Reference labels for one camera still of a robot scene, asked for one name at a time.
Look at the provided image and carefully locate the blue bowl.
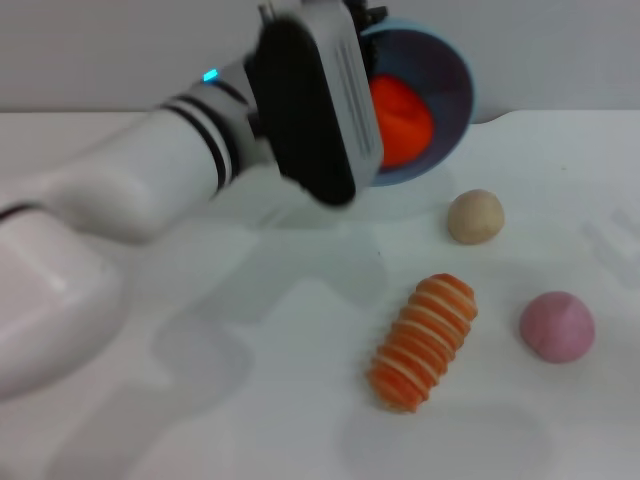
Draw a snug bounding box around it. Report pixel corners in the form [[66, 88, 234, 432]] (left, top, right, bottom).
[[357, 18, 476, 187]]

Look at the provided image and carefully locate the pink round bun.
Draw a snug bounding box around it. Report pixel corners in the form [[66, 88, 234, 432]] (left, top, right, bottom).
[[518, 290, 596, 364]]

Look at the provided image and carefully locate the beige round bun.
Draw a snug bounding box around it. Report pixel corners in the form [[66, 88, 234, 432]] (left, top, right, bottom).
[[446, 188, 505, 245]]

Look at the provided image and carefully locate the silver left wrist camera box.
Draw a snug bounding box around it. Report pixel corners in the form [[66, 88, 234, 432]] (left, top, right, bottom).
[[244, 0, 384, 209]]

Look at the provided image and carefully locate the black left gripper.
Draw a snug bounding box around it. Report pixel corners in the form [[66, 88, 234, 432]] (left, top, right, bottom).
[[347, 0, 389, 71]]

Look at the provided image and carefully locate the orange toy fruit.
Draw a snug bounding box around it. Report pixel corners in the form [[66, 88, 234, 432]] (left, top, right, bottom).
[[368, 73, 434, 169]]

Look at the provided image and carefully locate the orange striped bread loaf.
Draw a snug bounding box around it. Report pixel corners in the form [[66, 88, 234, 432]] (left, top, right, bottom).
[[365, 272, 480, 414]]

